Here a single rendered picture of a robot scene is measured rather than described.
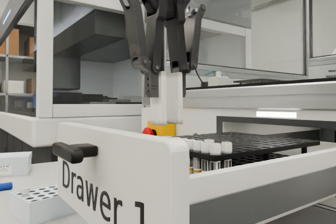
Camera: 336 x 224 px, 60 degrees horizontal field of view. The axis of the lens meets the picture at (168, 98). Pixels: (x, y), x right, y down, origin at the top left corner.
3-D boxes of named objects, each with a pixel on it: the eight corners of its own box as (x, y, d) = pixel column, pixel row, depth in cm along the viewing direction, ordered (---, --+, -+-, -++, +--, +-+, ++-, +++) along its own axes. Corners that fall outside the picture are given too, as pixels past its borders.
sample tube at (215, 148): (215, 187, 31) (215, 144, 31) (207, 185, 32) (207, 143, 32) (223, 185, 32) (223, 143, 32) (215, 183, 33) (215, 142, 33)
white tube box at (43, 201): (29, 227, 46) (29, 202, 46) (9, 213, 52) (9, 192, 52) (95, 206, 55) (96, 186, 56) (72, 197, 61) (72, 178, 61)
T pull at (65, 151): (71, 165, 27) (71, 150, 27) (51, 154, 33) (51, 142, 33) (107, 161, 29) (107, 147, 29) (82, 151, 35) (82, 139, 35)
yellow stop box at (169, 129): (159, 150, 73) (159, 121, 73) (144, 147, 79) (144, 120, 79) (175, 148, 76) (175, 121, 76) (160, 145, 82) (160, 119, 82)
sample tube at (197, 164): (197, 181, 33) (197, 141, 33) (190, 179, 34) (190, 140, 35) (205, 180, 34) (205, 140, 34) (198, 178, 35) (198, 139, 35)
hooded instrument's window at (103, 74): (34, 117, 105) (35, -8, 106) (-10, 109, 250) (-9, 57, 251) (244, 112, 171) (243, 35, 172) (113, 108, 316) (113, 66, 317)
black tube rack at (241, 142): (213, 217, 31) (213, 155, 31) (133, 181, 45) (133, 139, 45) (320, 183, 44) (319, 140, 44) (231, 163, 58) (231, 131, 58)
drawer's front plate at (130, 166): (171, 300, 20) (171, 142, 21) (57, 195, 44) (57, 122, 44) (190, 291, 21) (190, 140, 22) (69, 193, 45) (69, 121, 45)
